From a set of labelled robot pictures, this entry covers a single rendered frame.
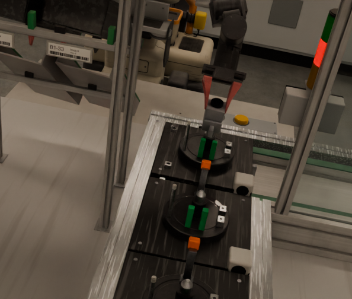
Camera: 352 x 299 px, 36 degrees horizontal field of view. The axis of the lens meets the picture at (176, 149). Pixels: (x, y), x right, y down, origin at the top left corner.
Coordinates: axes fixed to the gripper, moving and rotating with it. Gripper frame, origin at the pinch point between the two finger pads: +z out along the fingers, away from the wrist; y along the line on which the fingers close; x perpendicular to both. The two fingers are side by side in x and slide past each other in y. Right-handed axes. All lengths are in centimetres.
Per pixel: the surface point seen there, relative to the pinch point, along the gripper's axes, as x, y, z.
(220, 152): 5.7, 3.9, 9.6
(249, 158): 8.8, 11.8, 9.5
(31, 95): 41, -54, 4
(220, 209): -14.4, 4.6, 22.3
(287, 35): 287, 60, -106
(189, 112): 45.7, -5.2, -2.7
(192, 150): 4.6, -2.9, 10.8
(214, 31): 296, 4, -98
